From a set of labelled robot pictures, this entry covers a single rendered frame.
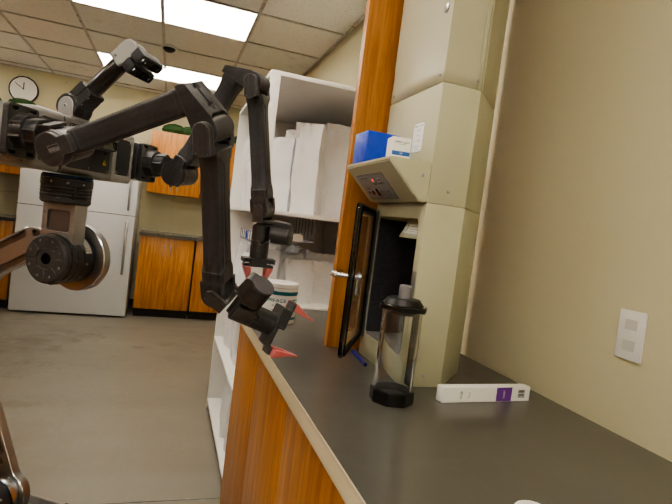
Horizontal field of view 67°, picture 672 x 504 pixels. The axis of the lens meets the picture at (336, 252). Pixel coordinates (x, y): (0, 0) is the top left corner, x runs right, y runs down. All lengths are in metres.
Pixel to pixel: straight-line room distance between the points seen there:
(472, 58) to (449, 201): 0.36
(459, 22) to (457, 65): 0.10
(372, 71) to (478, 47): 0.39
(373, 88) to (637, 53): 0.71
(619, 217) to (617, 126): 0.23
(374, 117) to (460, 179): 0.43
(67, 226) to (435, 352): 1.08
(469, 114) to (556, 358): 0.70
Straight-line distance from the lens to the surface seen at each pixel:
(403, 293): 1.16
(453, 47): 1.38
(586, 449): 1.21
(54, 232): 1.64
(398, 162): 1.26
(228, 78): 1.64
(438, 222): 1.31
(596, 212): 1.47
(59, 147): 1.28
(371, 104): 1.66
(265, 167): 1.58
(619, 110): 1.50
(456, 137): 1.34
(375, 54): 1.70
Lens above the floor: 1.33
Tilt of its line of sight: 3 degrees down
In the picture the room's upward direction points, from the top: 7 degrees clockwise
